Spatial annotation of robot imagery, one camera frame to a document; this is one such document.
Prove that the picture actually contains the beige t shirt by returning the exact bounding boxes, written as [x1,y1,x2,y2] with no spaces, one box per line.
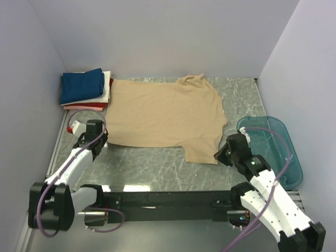
[106,75,228,164]

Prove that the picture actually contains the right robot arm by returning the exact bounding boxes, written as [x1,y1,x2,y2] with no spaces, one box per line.
[215,133,326,251]

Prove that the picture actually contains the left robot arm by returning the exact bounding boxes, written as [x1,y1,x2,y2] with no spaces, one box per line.
[28,120,108,234]

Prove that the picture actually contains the folded pink t shirt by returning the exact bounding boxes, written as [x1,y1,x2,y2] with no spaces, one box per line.
[63,103,106,111]

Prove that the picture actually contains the folded white t shirt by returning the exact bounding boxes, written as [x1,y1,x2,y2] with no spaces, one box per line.
[61,71,111,106]

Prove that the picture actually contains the teal plastic bin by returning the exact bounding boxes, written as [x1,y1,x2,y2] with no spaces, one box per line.
[236,116,303,191]

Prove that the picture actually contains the folded blue t shirt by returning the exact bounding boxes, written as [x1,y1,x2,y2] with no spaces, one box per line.
[59,68,104,104]

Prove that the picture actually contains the black base beam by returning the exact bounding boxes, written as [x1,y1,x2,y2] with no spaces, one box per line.
[78,191,253,227]

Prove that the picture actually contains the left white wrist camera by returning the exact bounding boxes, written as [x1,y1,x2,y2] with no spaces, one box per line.
[66,120,86,137]

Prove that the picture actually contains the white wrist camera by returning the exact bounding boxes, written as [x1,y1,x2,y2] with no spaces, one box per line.
[238,127,250,138]
[66,120,86,137]

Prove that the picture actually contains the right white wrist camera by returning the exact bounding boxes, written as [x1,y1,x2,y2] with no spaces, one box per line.
[238,127,250,138]

